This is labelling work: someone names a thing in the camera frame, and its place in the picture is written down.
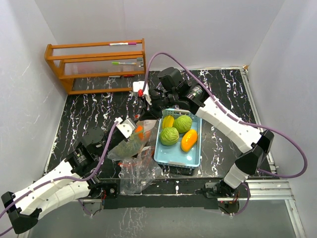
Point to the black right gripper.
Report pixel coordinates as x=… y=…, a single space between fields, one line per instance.
x=155 y=111

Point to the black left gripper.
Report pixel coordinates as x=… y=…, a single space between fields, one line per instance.
x=127 y=140

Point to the netted green melon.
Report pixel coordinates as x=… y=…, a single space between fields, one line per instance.
x=129 y=148

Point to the clear orange-zip bag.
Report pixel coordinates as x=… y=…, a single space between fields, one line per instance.
x=147 y=124
x=138 y=173

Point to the yellow starfruit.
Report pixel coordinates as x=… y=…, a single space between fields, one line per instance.
x=167 y=121

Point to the orange fruit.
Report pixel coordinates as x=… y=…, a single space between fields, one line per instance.
x=141 y=133

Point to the green cabbage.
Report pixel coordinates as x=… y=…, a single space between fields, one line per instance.
x=182 y=124
x=169 y=136

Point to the orange yellow mango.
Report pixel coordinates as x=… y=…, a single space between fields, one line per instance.
x=189 y=140

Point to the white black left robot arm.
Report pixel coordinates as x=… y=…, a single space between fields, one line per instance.
x=72 y=179

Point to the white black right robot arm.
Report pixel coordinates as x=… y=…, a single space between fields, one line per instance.
x=253 y=143

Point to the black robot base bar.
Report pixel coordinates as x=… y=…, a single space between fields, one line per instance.
x=167 y=193

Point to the wooden shelf rack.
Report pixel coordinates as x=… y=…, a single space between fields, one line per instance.
x=70 y=62

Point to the green capped marker pen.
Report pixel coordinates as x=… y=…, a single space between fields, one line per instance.
x=123 y=63

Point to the light blue plastic basket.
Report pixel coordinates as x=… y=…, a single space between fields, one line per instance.
x=174 y=155

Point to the pink white marker pen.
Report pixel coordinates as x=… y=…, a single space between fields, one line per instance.
x=123 y=44

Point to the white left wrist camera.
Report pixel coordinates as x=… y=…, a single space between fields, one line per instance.
x=126 y=127

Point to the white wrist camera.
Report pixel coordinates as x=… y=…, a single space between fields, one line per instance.
x=141 y=89
x=126 y=127

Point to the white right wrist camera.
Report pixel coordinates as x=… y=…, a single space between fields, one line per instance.
x=141 y=89

